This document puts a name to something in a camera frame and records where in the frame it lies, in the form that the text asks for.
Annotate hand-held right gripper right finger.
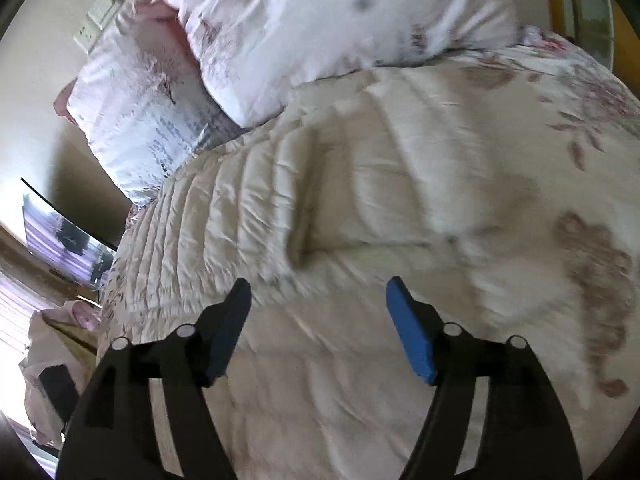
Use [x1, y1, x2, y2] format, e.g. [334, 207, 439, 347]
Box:
[386, 276, 583, 480]

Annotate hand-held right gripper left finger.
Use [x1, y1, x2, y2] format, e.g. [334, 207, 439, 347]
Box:
[55, 277, 252, 480]

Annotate cream quilted blanket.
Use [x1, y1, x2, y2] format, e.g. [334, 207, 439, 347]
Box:
[97, 67, 556, 480]

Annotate dark rectangular object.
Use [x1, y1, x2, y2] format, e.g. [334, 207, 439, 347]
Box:
[39, 364, 81, 422]

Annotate pink cloth pile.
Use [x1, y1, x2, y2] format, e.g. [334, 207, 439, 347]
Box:
[19, 300, 103, 446]

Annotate dark framed mirror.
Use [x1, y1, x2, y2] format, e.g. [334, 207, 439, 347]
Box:
[21, 177, 118, 291]

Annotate small pink tree-print pillow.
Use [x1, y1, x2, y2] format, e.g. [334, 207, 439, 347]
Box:
[54, 0, 241, 208]

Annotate floral bed sheet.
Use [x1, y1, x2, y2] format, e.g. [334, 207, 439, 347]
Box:
[440, 30, 640, 466]

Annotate large pink tree-print pillow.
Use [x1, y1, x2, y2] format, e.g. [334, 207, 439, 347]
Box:
[152, 0, 521, 128]

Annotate wooden bed headboard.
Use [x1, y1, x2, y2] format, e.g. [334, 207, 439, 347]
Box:
[540, 0, 640, 76]

